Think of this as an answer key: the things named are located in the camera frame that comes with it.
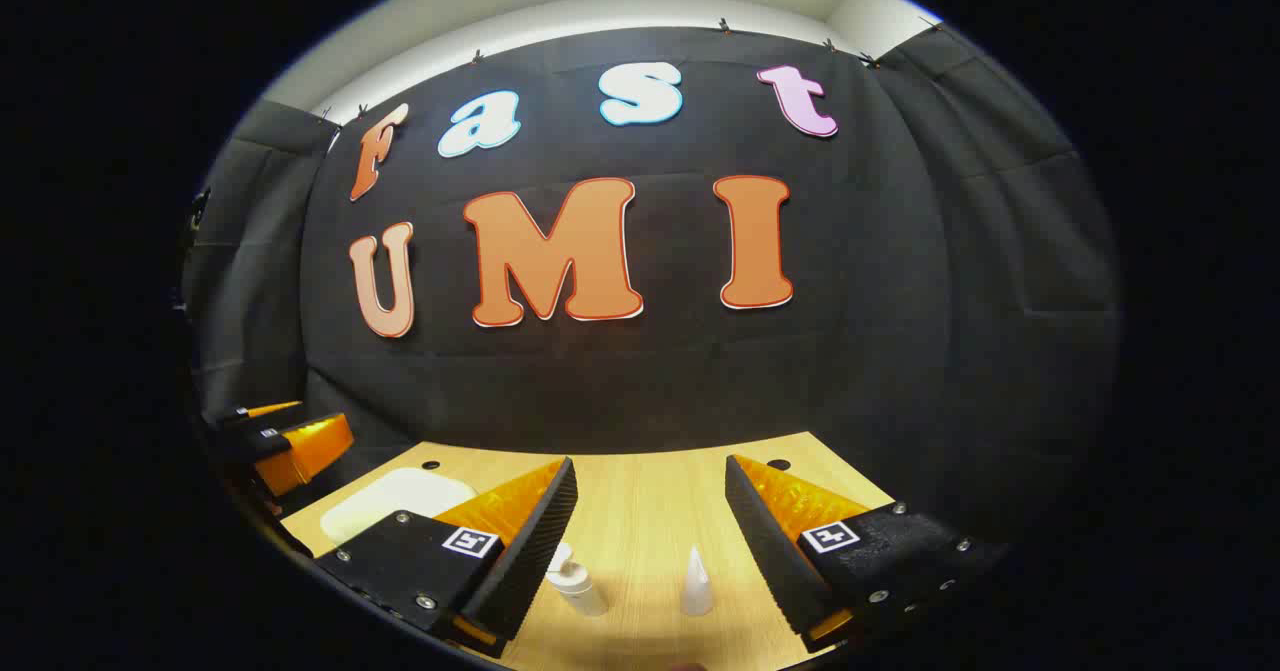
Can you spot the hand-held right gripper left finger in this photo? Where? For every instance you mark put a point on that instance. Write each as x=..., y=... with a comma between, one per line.
x=535, y=541

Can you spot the white squeeze tube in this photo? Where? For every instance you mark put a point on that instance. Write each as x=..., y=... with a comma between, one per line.
x=697, y=586

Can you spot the black backdrop cloth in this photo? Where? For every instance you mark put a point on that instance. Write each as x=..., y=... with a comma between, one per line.
x=650, y=371

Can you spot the pale yellow suitcase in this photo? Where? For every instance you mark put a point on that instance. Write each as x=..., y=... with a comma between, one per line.
x=390, y=501

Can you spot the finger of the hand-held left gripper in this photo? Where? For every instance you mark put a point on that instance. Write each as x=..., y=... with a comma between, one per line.
x=250, y=415
x=300, y=451

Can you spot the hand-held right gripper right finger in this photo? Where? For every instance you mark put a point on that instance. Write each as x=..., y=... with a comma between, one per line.
x=765, y=541

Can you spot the white pump bottle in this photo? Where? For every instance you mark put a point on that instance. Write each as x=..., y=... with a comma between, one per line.
x=580, y=586

